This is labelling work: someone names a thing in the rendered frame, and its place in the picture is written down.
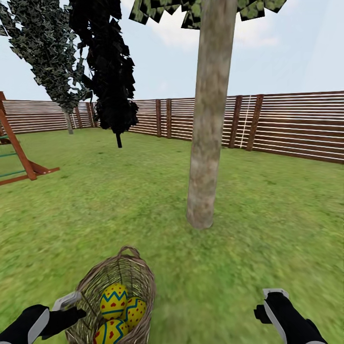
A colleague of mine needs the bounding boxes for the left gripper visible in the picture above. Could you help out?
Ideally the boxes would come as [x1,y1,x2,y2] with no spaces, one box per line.
[42,306,87,340]

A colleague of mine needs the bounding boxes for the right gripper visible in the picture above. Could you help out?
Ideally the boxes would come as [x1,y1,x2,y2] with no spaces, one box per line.
[254,305,272,323]

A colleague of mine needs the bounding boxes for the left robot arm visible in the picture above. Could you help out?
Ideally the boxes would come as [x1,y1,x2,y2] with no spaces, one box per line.
[0,291,87,344]

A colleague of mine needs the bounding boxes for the wicker basket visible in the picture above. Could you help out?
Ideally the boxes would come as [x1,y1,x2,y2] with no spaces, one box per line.
[64,245,156,344]

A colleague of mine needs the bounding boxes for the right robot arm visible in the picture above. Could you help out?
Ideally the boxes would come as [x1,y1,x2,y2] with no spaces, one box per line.
[254,288,328,344]

